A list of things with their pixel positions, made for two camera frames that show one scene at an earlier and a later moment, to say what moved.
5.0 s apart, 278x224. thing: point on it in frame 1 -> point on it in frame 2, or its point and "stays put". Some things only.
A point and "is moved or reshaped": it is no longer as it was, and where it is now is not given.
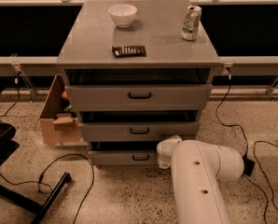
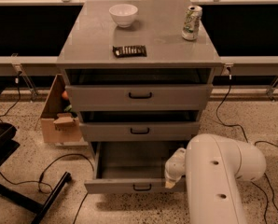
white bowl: x=123 y=14 stays put
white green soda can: x=190 y=22 stays put
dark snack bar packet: x=129 y=51 stays put
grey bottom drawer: x=121 y=158 is moved or reshaped
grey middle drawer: x=138 y=132 stays put
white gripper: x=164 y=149 -> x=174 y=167
